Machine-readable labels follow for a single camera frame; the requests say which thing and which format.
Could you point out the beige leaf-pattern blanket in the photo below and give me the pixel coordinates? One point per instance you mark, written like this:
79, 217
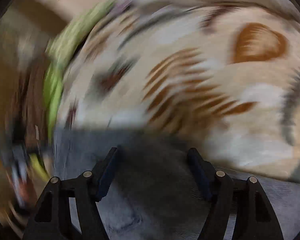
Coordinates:
222, 77

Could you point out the grey denim pants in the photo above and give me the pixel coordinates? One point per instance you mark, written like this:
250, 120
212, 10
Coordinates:
153, 194

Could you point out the green patterned pillow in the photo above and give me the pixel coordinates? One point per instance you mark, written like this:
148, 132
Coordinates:
61, 49

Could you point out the brown patterned blanket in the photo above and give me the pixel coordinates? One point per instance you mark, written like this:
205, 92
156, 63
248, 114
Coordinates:
26, 116

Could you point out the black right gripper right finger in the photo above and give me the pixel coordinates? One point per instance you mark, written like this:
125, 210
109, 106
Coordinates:
255, 216

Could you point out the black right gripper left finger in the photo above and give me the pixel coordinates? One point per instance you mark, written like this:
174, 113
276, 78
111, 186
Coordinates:
67, 209

